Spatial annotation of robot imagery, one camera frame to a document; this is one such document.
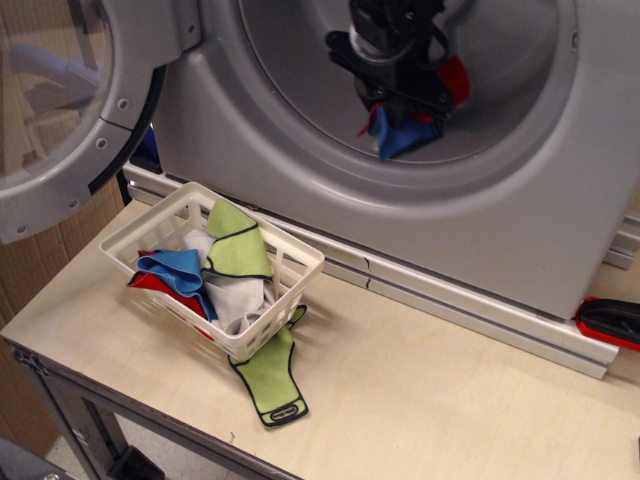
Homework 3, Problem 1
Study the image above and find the red cloth in basket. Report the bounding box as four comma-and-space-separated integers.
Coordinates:
125, 249, 215, 343

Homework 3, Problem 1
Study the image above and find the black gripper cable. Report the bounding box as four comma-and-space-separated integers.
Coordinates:
414, 19, 451, 71

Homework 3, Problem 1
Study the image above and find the red cloth black trim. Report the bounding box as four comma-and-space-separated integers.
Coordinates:
356, 54, 472, 139

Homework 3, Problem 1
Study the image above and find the round washing machine door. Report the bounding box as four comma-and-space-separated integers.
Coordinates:
1, 1, 201, 244

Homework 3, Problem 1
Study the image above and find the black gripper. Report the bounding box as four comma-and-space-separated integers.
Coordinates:
325, 31, 453, 128

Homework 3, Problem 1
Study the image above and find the blue cloth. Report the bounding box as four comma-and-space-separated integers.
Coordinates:
135, 249, 219, 323
359, 106, 442, 162

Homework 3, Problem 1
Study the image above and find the blue object behind door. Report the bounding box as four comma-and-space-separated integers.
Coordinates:
9, 43, 104, 114

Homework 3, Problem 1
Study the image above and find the grey cloth in basket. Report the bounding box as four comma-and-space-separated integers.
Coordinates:
180, 228, 274, 335

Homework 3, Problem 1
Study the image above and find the blue cloth in basket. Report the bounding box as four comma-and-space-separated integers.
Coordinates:
135, 249, 219, 323

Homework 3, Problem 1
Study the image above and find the red and black clamp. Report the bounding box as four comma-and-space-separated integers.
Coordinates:
575, 297, 639, 352

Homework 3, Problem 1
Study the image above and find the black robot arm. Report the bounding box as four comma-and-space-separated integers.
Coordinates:
325, 1, 453, 126

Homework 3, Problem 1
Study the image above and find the aluminium extrusion rail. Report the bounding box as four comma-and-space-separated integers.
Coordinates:
125, 146, 639, 378

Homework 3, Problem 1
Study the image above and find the grey toy washing machine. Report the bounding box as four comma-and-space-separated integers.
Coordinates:
154, 1, 639, 318

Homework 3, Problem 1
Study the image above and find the grey metal table frame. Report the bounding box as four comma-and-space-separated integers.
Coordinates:
3, 337, 296, 479

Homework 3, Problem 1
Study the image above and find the green cloth black trim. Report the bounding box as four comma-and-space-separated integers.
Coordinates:
202, 200, 308, 428

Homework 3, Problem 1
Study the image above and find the white plastic basket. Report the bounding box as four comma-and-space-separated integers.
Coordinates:
100, 183, 324, 361

